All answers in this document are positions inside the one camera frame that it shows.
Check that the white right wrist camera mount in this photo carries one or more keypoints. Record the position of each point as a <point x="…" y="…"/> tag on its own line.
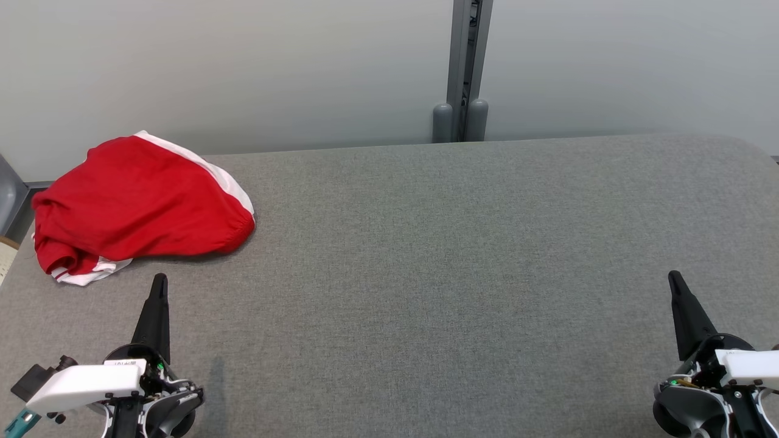
<point x="751" y="365"/>

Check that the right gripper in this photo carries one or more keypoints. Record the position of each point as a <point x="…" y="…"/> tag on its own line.
<point x="709" y="365"/>

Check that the beige panel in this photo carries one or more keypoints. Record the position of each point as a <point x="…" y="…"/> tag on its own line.
<point x="5" y="261"/>

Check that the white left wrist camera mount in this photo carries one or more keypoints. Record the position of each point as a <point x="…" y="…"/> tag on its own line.
<point x="85" y="383"/>

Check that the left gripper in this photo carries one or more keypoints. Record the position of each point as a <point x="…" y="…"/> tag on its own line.
<point x="131" y="351"/>

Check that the red shorts with white stripe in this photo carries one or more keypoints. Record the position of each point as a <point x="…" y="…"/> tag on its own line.
<point x="140" y="194"/>

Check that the grey plastic chair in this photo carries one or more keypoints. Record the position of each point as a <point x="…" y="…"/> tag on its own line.
<point x="6" y="194"/>

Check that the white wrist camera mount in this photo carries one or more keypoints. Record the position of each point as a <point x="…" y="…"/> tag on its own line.
<point x="751" y="365"/>
<point x="85" y="383"/>

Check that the grey cylindrical post foot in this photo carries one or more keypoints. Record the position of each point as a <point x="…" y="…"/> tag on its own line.
<point x="443" y="125"/>
<point x="477" y="121"/>

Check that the red basketball jersey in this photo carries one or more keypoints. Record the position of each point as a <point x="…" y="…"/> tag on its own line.
<point x="79" y="278"/>

